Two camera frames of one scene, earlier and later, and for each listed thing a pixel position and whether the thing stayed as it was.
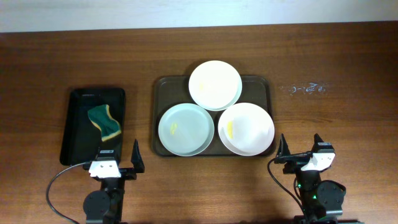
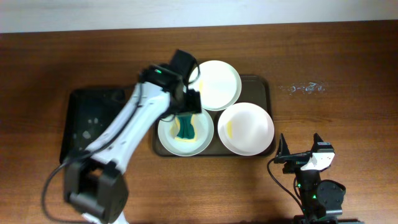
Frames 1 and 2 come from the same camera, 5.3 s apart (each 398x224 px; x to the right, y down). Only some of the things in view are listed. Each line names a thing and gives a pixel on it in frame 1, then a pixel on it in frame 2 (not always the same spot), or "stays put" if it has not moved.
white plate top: x=215 y=85 stays put
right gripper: x=283 y=156 stays put
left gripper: x=127 y=173 -> x=191 y=101
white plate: x=246 y=129 stays put
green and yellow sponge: x=100 y=116 -> x=184 y=128
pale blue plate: x=186 y=129 stays put
